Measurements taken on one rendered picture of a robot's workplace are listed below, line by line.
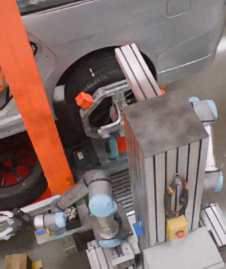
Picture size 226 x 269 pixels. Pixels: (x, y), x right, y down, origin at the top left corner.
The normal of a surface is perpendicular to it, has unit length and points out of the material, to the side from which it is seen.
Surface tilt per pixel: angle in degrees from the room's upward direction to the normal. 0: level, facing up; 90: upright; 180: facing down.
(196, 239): 0
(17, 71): 90
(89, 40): 90
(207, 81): 0
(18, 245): 0
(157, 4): 90
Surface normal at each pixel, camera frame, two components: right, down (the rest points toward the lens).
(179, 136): -0.09, -0.61
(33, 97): 0.33, 0.73
